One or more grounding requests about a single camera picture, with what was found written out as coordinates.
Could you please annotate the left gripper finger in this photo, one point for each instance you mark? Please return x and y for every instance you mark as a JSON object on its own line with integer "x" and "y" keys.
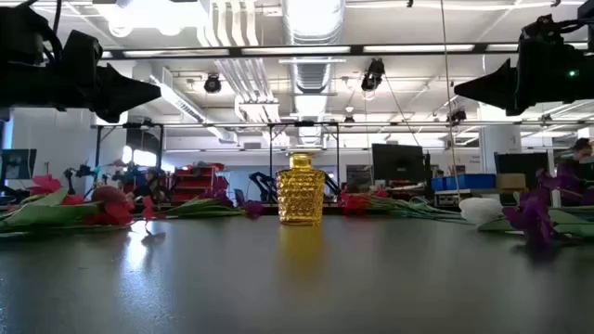
{"x": 123, "y": 95}

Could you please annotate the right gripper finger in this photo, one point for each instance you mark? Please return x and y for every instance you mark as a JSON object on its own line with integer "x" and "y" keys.
{"x": 496, "y": 90}

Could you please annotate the white artificial tulip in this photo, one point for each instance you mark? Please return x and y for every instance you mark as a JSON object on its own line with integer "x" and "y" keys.
{"x": 480, "y": 209}

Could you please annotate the purple artificial flower sprig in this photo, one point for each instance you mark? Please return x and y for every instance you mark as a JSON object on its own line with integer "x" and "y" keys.
{"x": 254, "y": 209}
{"x": 531, "y": 215}

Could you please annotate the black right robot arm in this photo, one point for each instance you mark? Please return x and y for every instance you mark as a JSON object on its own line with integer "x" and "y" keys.
{"x": 587, "y": 23}

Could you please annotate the blue-black background robot arm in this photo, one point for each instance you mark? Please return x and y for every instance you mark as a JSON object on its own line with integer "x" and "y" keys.
{"x": 260, "y": 183}

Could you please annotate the black background robot arm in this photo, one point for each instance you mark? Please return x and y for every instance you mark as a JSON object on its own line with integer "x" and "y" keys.
{"x": 69, "y": 176}

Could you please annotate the yellow textured glass vase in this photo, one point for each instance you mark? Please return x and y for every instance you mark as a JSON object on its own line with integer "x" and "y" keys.
{"x": 300, "y": 195}

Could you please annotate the small dark monitor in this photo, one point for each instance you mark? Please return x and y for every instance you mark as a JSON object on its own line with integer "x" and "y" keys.
{"x": 18, "y": 163}

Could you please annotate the person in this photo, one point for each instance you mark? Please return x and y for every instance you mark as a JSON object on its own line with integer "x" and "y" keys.
{"x": 582, "y": 148}

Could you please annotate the black upright panel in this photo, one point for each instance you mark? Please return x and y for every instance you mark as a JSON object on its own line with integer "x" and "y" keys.
{"x": 533, "y": 163}

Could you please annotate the brown cardboard box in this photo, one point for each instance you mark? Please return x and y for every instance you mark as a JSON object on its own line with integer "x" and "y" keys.
{"x": 510, "y": 181}

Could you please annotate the light wooden desk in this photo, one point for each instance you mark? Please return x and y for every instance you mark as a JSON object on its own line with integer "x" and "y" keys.
{"x": 464, "y": 191}

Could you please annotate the small blue plastic bin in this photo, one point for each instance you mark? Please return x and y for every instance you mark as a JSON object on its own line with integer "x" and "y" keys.
{"x": 438, "y": 184}

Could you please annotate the red tool cart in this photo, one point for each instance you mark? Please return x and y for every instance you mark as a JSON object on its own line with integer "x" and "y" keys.
{"x": 192, "y": 181}

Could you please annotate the large black monitor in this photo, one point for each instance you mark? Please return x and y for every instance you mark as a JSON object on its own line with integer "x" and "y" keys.
{"x": 398, "y": 162}

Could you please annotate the black overhead light bar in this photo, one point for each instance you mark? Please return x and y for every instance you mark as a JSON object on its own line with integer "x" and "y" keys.
{"x": 357, "y": 48}

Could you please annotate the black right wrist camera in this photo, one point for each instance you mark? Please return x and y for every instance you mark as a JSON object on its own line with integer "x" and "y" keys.
{"x": 540, "y": 30}

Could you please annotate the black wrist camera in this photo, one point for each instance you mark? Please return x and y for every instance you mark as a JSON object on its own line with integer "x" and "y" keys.
{"x": 540, "y": 30}
{"x": 81, "y": 53}

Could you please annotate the black hanging camera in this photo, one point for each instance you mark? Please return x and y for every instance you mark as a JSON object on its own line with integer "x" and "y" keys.
{"x": 212, "y": 84}
{"x": 372, "y": 76}
{"x": 457, "y": 116}

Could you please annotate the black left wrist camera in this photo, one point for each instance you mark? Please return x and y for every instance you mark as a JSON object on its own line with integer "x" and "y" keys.
{"x": 81, "y": 53}

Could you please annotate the black background workstation frame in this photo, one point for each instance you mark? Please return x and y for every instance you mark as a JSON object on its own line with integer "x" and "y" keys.
{"x": 98, "y": 144}

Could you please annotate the silver ventilation duct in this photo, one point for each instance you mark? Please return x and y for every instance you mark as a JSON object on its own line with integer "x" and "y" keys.
{"x": 313, "y": 28}

